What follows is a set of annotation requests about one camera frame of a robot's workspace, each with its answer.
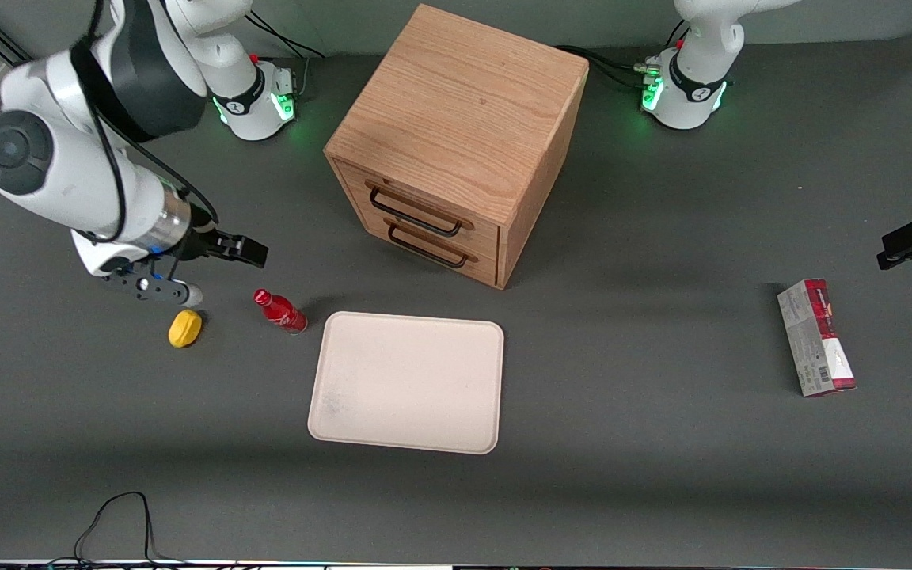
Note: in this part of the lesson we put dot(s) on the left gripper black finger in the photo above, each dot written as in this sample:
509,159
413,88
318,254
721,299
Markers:
902,245

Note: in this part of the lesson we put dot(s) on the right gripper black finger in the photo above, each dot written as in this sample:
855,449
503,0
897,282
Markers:
246,251
213,244

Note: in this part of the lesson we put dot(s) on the red coke bottle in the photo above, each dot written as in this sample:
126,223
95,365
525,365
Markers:
282,313

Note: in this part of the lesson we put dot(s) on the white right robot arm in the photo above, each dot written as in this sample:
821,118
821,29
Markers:
68,166

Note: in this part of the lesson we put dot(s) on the beige rectangular tray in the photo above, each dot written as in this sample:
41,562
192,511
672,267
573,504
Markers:
408,380

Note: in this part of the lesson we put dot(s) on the yellow toy lemon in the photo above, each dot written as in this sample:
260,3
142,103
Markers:
185,328

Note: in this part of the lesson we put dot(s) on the grey and red carton box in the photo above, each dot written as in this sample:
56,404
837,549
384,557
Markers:
816,340

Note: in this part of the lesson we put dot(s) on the wooden bottom drawer front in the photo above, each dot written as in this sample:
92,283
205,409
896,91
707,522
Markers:
481,265

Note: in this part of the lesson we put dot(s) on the wooden drawer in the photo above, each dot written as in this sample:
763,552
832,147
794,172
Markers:
481,236
481,265

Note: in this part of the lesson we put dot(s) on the wooden top drawer front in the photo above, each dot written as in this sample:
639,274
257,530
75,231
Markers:
481,236

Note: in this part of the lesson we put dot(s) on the wooden two-drawer cabinet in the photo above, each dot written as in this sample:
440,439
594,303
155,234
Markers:
456,103

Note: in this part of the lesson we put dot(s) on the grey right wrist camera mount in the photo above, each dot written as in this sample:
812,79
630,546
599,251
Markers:
151,289

